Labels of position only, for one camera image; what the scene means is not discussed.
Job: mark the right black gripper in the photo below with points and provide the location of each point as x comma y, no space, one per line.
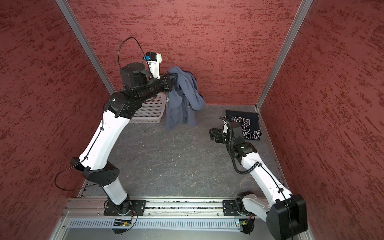
219,132

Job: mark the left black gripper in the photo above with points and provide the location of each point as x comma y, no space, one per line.
167,83

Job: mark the grey-blue tank top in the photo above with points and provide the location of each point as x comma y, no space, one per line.
184,100

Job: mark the navy tank top red trim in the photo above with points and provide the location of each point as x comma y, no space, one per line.
250,124

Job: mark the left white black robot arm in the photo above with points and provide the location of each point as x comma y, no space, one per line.
140,85

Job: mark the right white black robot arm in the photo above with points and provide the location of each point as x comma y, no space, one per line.
246,160

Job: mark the white plastic laundry basket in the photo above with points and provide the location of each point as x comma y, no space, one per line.
151,112

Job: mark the left corner aluminium profile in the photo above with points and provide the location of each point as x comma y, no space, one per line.
79,33

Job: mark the corner aluminium profile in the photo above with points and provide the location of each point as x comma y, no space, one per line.
79,33
290,37

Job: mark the right corner aluminium profile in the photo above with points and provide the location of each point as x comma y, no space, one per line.
290,37

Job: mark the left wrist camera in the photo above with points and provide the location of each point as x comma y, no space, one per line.
154,60

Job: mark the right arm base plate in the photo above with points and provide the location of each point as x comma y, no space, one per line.
229,207

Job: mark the white slotted cable duct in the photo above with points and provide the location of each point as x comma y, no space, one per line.
231,225

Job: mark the right circuit board with wires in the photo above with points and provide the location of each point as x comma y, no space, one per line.
246,226

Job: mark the circuit board with wires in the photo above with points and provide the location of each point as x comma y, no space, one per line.
246,226
122,223

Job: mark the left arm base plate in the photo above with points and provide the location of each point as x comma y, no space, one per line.
139,207

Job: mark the left circuit board with wires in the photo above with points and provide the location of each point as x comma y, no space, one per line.
122,223

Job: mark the aluminium front rail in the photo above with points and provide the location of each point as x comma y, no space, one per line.
183,207

